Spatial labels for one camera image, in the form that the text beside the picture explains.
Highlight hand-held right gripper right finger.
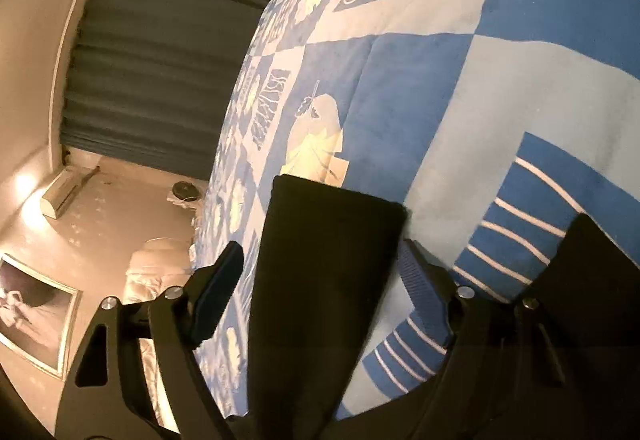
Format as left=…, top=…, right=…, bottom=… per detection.
left=397, top=237, right=588, bottom=440

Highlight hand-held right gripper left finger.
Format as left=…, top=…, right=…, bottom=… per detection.
left=54, top=241, right=246, bottom=440

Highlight black pants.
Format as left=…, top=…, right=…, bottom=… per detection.
left=247, top=174, right=640, bottom=440

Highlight cream tufted headboard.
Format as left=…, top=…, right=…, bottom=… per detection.
left=122, top=237, right=197, bottom=436

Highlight round black device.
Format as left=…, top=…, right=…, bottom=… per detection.
left=167, top=180, right=204, bottom=209

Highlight blue printed blanket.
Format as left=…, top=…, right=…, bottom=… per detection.
left=192, top=0, right=640, bottom=421

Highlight dark pleated curtain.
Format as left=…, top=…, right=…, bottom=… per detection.
left=60, top=0, right=292, bottom=182

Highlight white wall air conditioner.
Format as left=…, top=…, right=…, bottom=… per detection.
left=40, top=167, right=98, bottom=220

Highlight framed wall picture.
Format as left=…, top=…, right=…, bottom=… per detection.
left=0, top=253, right=83, bottom=378

